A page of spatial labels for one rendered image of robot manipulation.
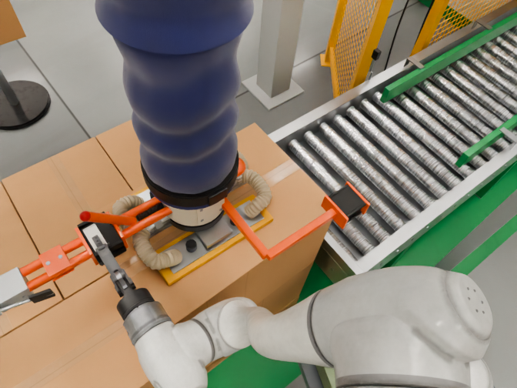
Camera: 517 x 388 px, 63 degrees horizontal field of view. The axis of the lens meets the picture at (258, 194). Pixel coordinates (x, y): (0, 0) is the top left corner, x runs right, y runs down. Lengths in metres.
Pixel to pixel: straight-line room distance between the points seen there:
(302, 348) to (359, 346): 0.12
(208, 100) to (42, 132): 2.17
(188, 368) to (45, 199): 1.13
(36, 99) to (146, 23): 2.39
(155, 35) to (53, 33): 2.87
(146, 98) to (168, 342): 0.47
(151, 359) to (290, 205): 0.59
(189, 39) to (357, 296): 0.40
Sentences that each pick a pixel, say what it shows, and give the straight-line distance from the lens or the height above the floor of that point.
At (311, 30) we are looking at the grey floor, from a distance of 3.42.
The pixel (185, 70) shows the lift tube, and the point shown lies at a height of 1.56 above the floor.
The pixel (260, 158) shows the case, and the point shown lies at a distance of 1.33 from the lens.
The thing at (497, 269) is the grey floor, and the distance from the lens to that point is 2.57.
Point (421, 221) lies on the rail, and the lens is 1.77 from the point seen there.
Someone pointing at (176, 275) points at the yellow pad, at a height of 0.97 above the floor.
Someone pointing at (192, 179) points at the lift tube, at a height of 1.27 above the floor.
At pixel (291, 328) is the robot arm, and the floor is 1.46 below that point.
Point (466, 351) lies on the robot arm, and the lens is 0.45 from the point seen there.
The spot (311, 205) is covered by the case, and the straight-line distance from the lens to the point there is 1.25.
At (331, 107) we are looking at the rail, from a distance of 2.01.
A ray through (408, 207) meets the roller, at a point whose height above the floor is 0.55.
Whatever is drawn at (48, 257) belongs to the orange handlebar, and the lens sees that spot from 1.07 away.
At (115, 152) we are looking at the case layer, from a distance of 1.90.
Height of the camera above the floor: 2.00
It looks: 58 degrees down
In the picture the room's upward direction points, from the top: 7 degrees clockwise
